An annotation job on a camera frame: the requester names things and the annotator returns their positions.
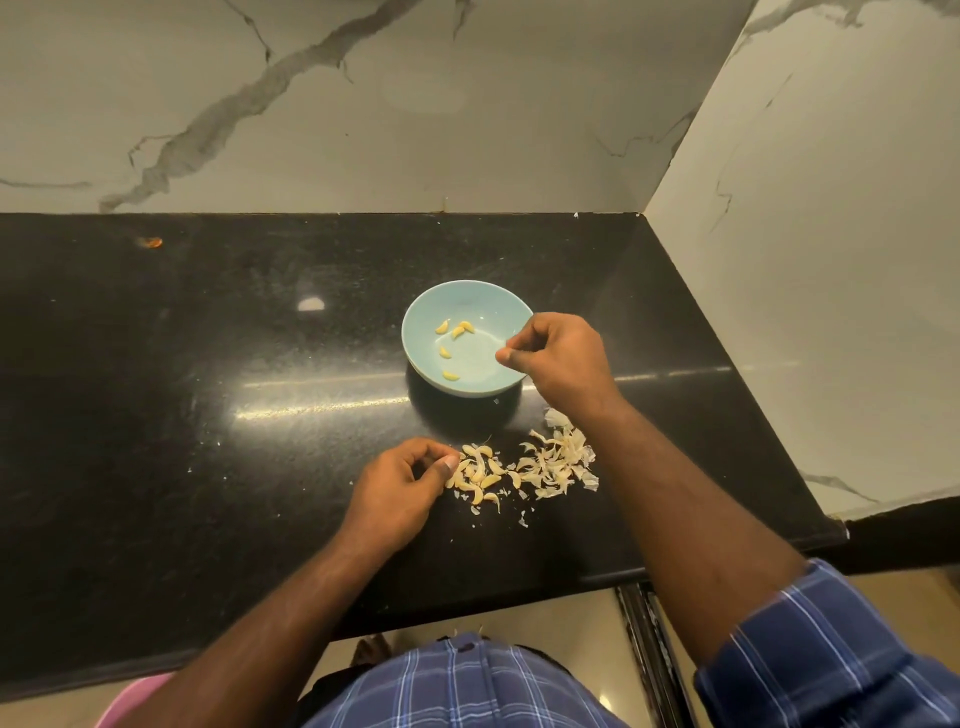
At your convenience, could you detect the pink plastic bucket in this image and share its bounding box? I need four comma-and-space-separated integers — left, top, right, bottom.
93, 673, 176, 728

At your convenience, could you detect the person's right forearm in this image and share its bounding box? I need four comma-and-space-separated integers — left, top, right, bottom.
577, 393, 812, 665

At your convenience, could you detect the light blue bowl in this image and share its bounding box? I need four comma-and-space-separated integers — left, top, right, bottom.
400, 279, 536, 399

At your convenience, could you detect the blue plaid shirt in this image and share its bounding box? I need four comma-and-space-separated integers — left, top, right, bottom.
307, 559, 960, 728

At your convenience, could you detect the person's right hand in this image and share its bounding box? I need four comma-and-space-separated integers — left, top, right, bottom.
495, 312, 621, 429

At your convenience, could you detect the person's left forearm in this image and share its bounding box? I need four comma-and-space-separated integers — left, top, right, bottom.
120, 532, 389, 728

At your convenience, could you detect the black cabinet trim strip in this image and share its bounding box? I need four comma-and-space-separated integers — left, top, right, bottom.
618, 582, 695, 728

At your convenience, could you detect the garlic peel scrap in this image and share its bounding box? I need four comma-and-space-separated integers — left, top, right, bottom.
510, 408, 602, 528

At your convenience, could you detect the person's left hand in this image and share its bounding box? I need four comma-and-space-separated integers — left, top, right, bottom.
337, 436, 462, 564

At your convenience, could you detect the pile of garlic skins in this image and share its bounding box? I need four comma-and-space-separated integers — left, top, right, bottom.
445, 439, 512, 518

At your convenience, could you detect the person's left foot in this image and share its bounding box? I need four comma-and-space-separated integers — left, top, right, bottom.
352, 633, 392, 671

